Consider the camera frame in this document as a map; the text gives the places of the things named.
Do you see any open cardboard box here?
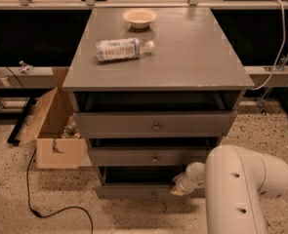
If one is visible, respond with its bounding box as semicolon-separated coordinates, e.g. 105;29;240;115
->
20;67;87;169

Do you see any trash inside box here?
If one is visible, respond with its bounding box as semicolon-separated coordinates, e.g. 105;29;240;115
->
62;117;81;138

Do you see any grey drawer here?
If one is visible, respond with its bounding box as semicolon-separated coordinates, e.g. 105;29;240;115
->
95;165;206;200
88;148;211;167
73;111;236;138

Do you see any grey drawer cabinet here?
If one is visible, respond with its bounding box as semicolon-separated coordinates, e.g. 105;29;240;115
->
62;7;256;189

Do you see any grey top drawer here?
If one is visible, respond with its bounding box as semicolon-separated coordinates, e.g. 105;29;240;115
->
73;111;236;138

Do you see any beige bowl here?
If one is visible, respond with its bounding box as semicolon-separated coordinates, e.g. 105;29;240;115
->
123;8;157;29

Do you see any black power cable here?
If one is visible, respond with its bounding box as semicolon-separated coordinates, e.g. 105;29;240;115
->
0;39;95;234

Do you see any small crumpled plastic item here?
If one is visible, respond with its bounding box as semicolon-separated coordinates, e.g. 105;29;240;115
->
20;60;34;74

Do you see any grey middle drawer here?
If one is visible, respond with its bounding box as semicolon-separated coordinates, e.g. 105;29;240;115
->
88;148;211;167

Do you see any clear plastic water bottle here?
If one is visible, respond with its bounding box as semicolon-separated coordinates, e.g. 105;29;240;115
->
96;38;155;62

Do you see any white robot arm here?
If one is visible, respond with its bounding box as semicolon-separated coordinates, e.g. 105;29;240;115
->
171;145;288;234

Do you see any black bar on floor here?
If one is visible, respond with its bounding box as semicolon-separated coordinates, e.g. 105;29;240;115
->
7;97;36;146

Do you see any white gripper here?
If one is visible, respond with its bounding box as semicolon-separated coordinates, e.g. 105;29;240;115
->
170;162;205;196

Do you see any grey bottom drawer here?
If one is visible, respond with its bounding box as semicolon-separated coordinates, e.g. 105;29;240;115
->
95;165;206;200

